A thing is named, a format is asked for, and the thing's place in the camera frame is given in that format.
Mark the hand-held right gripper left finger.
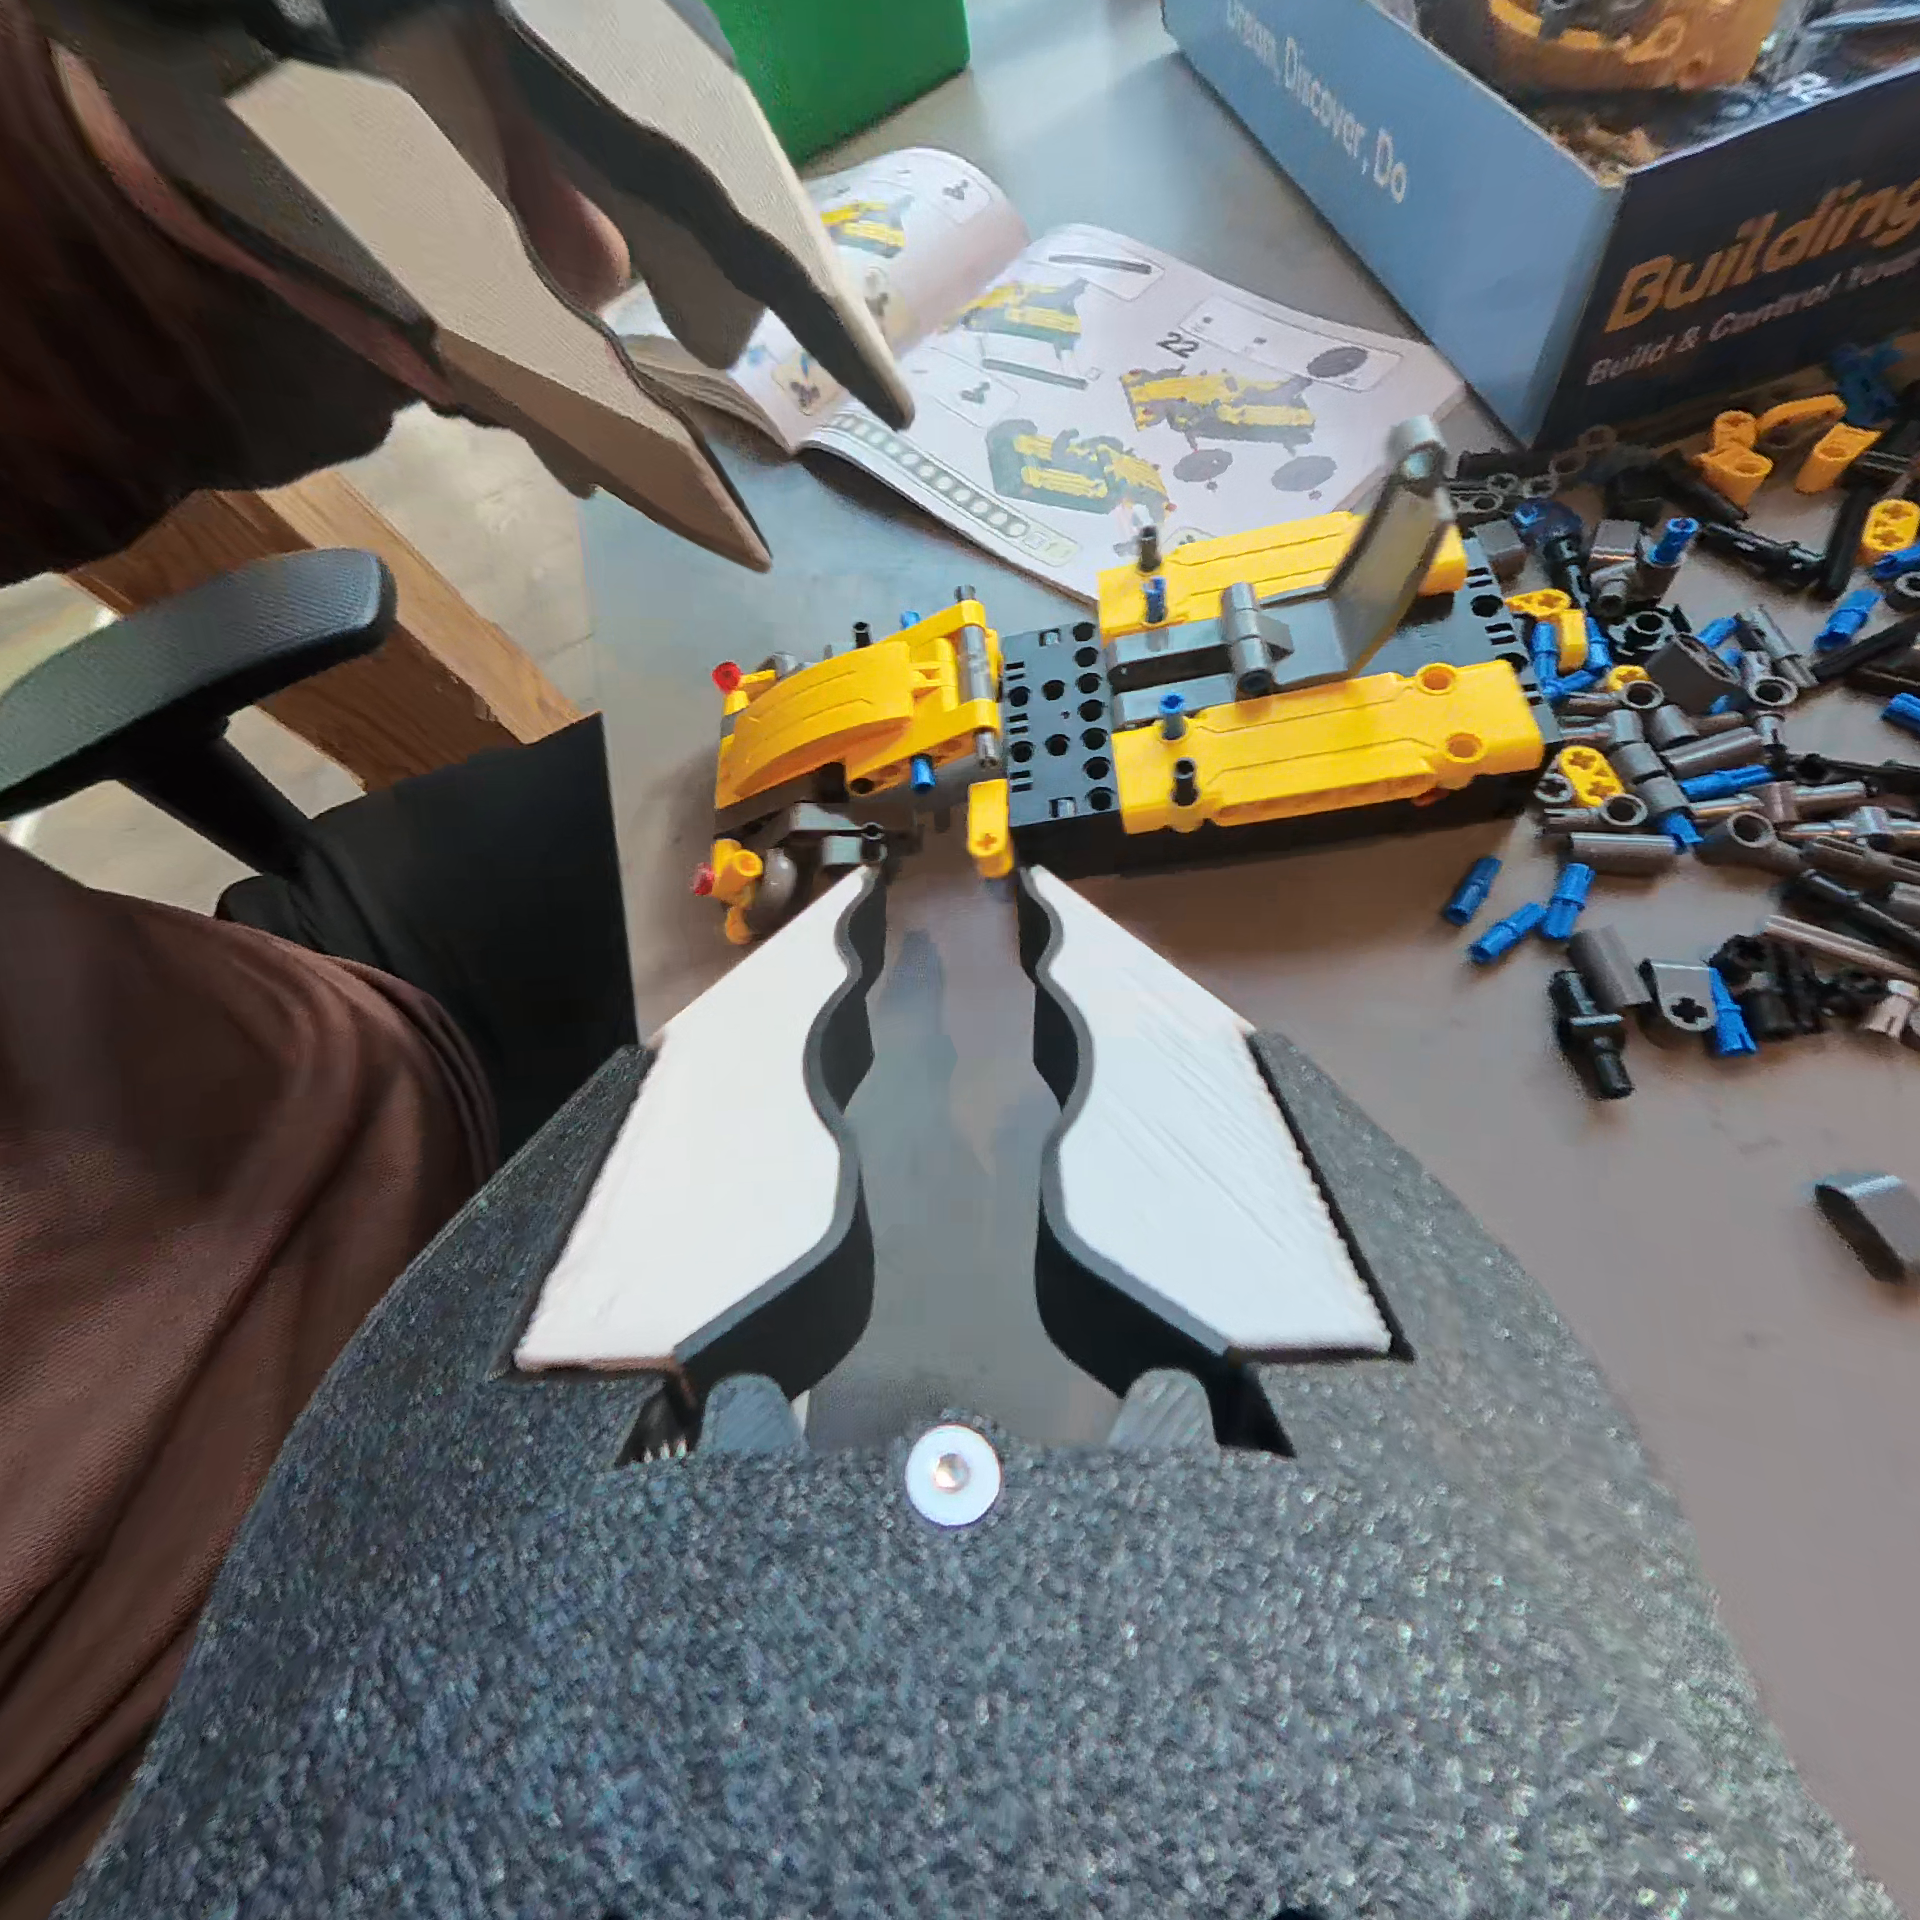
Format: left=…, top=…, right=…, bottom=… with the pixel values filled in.
left=514, top=867, right=888, bottom=1395

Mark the blue cardboard box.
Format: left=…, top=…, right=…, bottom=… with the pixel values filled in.
left=1162, top=0, right=1920, bottom=453

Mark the person's brown shirt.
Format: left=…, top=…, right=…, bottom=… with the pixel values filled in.
left=0, top=841, right=505, bottom=1877

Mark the small grey oval brick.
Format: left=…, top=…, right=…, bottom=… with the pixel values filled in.
left=1814, top=1170, right=1920, bottom=1280

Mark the green plastic bin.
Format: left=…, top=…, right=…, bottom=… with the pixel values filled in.
left=721, top=0, right=974, bottom=168

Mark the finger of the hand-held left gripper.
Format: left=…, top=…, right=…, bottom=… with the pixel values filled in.
left=499, top=0, right=916, bottom=431
left=222, top=58, right=776, bottom=575

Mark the black and yellow brick assembly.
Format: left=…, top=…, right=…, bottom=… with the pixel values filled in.
left=999, top=417, right=1562, bottom=875

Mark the yellow and grey brick module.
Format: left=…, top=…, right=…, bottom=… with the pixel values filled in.
left=693, top=596, right=1014, bottom=948

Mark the pile of loose brick pieces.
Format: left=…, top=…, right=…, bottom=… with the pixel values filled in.
left=1439, top=344, right=1920, bottom=1104

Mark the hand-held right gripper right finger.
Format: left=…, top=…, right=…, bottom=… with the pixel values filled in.
left=1017, top=867, right=1398, bottom=1389

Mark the instruction booklet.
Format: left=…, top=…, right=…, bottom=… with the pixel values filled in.
left=601, top=146, right=1469, bottom=604

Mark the wooden post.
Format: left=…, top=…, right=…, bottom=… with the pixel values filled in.
left=68, top=481, right=579, bottom=793

